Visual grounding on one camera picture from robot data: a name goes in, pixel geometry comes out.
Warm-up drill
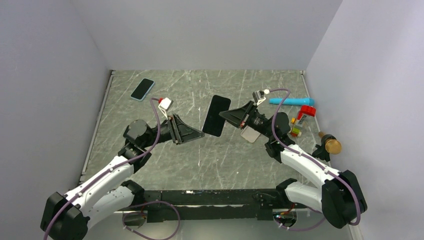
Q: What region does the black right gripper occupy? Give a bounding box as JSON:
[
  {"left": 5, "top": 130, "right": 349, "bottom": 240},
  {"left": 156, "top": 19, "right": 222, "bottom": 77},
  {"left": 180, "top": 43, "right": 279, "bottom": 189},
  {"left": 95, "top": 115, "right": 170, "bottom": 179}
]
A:
[{"left": 218, "top": 100, "right": 275, "bottom": 140}]

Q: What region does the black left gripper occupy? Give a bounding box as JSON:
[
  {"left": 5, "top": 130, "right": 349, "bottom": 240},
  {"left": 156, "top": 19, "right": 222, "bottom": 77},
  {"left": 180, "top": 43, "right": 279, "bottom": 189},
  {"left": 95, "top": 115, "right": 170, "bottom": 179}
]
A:
[{"left": 141, "top": 113, "right": 205, "bottom": 148}]

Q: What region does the phone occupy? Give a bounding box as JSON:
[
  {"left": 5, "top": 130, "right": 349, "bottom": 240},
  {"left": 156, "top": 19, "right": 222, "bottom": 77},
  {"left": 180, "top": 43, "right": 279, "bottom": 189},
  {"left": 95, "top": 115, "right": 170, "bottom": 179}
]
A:
[
  {"left": 201, "top": 95, "right": 231, "bottom": 137},
  {"left": 130, "top": 78, "right": 155, "bottom": 101}
]

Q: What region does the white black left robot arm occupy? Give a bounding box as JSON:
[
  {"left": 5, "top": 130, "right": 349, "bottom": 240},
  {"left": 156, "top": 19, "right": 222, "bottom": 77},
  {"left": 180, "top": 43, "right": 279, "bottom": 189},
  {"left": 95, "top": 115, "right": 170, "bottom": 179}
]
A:
[{"left": 40, "top": 114, "right": 205, "bottom": 240}]

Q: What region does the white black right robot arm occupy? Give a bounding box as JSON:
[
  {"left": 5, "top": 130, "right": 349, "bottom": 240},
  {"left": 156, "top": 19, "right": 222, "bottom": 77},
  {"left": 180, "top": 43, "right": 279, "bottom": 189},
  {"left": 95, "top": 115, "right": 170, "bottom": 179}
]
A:
[{"left": 219, "top": 101, "right": 368, "bottom": 229}]

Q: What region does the light blue cylinder tube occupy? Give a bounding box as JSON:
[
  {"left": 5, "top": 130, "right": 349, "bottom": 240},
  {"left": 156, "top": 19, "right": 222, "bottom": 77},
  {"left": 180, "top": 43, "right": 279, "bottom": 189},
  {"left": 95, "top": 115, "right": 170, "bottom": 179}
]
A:
[{"left": 268, "top": 97, "right": 315, "bottom": 107}]

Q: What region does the colourful toy brick model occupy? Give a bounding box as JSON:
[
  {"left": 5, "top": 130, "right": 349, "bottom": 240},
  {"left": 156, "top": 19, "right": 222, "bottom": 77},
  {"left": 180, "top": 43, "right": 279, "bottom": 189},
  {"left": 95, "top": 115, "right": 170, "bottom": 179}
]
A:
[{"left": 290, "top": 105, "right": 317, "bottom": 137}]

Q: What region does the gold microphone on black stand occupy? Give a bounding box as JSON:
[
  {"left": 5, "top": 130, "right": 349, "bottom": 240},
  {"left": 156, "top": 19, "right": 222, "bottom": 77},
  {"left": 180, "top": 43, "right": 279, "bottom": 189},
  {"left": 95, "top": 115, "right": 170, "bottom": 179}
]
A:
[{"left": 312, "top": 131, "right": 342, "bottom": 162}]

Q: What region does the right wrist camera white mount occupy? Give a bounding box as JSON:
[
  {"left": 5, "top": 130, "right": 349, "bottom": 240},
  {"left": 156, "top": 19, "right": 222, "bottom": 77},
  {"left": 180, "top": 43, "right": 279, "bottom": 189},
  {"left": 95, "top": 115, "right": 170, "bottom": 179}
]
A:
[{"left": 252, "top": 89, "right": 270, "bottom": 106}]

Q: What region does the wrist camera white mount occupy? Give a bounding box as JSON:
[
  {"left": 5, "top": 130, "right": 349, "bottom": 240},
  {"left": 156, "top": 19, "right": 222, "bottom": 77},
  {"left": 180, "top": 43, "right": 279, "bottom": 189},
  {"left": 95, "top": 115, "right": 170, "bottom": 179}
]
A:
[
  {"left": 252, "top": 89, "right": 270, "bottom": 106},
  {"left": 158, "top": 97, "right": 174, "bottom": 119}
]

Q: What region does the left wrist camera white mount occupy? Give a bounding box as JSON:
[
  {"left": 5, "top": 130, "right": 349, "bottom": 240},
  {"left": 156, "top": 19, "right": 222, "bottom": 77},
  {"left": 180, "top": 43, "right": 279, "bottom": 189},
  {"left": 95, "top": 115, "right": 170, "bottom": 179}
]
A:
[{"left": 158, "top": 97, "right": 174, "bottom": 119}]

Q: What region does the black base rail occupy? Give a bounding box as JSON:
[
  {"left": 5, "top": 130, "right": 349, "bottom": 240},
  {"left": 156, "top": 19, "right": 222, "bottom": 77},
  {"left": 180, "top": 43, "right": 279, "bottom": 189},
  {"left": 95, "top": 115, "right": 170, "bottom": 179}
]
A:
[{"left": 122, "top": 188, "right": 309, "bottom": 223}]

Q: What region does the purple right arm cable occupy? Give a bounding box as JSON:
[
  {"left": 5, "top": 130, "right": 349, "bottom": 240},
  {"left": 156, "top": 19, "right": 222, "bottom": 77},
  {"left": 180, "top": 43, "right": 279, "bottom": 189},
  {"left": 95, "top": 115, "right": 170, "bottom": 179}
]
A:
[{"left": 266, "top": 88, "right": 362, "bottom": 233}]

